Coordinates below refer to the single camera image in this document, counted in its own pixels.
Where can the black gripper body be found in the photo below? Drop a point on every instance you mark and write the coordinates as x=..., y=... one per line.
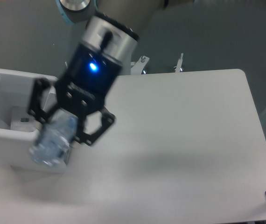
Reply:
x=84, y=85

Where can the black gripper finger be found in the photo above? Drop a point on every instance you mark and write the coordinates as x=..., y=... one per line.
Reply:
x=106, y=121
x=34, y=109

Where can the crushed clear plastic bottle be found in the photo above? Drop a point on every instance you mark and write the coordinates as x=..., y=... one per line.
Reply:
x=54, y=140

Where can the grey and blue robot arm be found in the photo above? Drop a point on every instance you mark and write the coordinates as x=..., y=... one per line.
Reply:
x=111, y=35

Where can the white trash can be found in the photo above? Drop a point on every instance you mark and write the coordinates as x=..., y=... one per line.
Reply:
x=15, y=90

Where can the white pedestal base frame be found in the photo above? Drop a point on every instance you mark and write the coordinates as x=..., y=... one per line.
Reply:
x=140, y=66

